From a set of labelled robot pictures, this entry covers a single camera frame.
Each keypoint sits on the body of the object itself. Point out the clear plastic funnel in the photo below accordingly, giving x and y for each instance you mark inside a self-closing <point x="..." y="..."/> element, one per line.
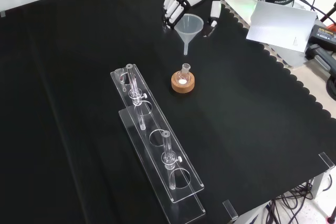
<point x="189" y="26"/>

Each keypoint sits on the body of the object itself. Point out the clear acrylic funnel stand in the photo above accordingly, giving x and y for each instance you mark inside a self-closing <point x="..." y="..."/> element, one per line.
<point x="157" y="140"/>

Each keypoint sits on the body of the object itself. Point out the round-bottom glass flask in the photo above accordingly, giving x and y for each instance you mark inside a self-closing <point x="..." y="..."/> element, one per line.
<point x="183" y="76"/>

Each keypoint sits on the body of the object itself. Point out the white paper sheet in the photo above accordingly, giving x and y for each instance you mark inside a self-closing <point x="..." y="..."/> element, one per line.
<point x="283" y="24"/>

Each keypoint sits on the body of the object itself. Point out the pale board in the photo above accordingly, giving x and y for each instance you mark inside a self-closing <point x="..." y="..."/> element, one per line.
<point x="291" y="58"/>

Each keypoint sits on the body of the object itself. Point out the black tripod leg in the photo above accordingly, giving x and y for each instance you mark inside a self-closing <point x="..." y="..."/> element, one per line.
<point x="328" y="12"/>

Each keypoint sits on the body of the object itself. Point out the black power adapter yellow label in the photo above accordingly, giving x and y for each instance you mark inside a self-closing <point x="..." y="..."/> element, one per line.
<point x="324" y="35"/>

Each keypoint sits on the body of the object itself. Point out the black grey tool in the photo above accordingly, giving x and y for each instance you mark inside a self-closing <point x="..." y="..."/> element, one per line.
<point x="321" y="56"/>

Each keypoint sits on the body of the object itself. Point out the black bench cloth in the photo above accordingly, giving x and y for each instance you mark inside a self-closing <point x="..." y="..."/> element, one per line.
<point x="78" y="103"/>

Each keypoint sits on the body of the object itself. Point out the grey tape piece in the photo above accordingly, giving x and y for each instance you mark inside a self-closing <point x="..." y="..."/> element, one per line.
<point x="2" y="14"/>

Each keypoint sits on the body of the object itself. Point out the clear acrylic cloth clip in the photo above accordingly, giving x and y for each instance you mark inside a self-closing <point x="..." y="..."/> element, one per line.
<point x="230" y="209"/>
<point x="326" y="159"/>

